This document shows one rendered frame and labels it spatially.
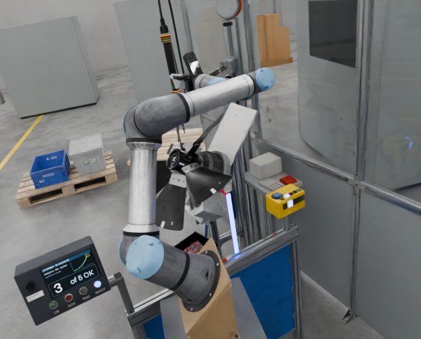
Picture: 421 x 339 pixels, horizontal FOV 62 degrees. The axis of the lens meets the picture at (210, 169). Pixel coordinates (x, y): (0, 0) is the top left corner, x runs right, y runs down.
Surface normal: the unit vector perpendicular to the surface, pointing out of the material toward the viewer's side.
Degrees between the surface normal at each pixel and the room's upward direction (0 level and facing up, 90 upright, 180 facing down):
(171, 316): 0
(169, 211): 48
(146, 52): 90
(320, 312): 0
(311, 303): 0
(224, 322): 90
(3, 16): 90
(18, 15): 90
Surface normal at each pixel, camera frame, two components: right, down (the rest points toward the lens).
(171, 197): -0.15, -0.19
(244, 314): -0.15, -0.88
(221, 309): 0.25, 0.40
